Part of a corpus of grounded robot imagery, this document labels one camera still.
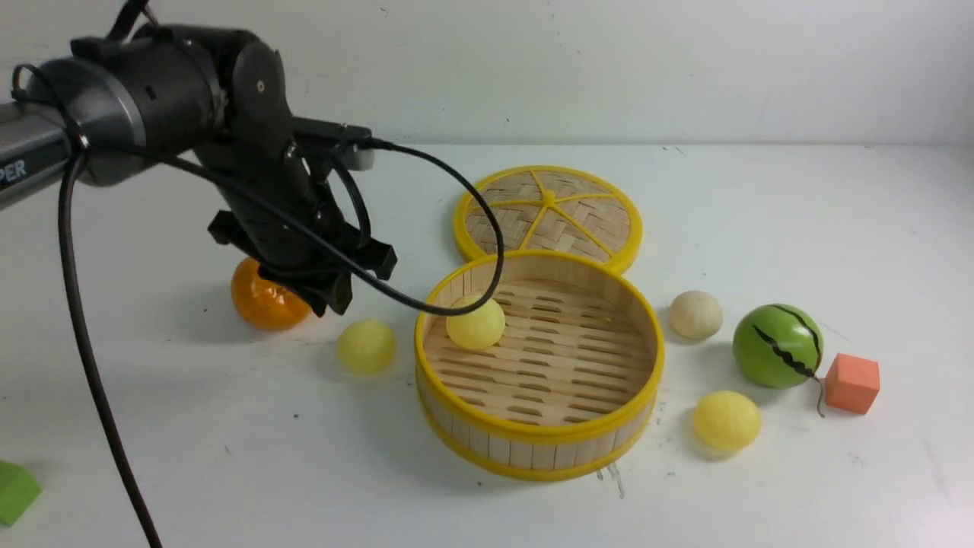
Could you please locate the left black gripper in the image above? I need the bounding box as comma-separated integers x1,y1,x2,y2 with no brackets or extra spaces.
194,138,399,317

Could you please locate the yellow bun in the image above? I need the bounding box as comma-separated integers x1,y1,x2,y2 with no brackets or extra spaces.
336,319,396,375
445,299,507,351
692,390,762,454

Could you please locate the white cream bun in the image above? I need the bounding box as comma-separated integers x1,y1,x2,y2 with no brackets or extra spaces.
669,290,724,341

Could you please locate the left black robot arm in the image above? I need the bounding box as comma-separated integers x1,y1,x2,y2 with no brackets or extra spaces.
2,25,397,281

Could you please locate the woven bamboo steamer lid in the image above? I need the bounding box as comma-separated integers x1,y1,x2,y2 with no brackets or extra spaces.
475,165,643,273

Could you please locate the bamboo steamer tray yellow rim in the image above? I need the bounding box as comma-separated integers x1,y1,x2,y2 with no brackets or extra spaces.
413,250,665,481

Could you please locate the orange toy mandarin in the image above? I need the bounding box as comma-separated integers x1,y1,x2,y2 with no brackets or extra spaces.
230,256,312,332

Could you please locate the green foam block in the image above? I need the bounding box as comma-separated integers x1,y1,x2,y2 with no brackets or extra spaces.
1,461,43,527

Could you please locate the green toy watermelon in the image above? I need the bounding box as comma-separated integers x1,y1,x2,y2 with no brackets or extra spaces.
733,303,824,390

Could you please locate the orange foam cube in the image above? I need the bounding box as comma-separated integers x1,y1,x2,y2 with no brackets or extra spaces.
824,353,881,416

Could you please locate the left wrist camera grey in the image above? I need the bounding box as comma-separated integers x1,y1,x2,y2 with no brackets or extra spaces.
292,116,374,171

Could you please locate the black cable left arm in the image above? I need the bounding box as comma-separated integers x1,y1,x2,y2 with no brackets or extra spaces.
11,62,506,548

